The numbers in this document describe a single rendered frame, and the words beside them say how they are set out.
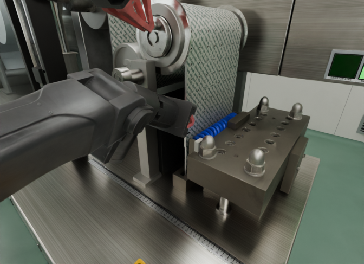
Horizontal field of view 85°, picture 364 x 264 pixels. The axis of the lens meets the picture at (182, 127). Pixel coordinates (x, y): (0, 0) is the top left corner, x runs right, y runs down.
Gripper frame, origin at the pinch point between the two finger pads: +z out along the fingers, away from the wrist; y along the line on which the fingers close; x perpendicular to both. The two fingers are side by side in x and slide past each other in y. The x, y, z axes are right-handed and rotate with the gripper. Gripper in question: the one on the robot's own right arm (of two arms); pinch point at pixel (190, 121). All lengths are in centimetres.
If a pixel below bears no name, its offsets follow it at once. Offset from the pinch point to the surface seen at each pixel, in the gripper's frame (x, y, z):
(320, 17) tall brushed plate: 33.9, 16.2, 15.6
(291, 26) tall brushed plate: 32.1, 10.1, 16.6
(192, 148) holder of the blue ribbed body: -5.8, 1.8, 1.5
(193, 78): 8.6, 0.2, -4.6
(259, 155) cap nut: -1.8, 17.0, -2.4
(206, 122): 1.1, 0.3, 6.8
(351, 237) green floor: -40, 59, 146
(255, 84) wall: 83, -74, 256
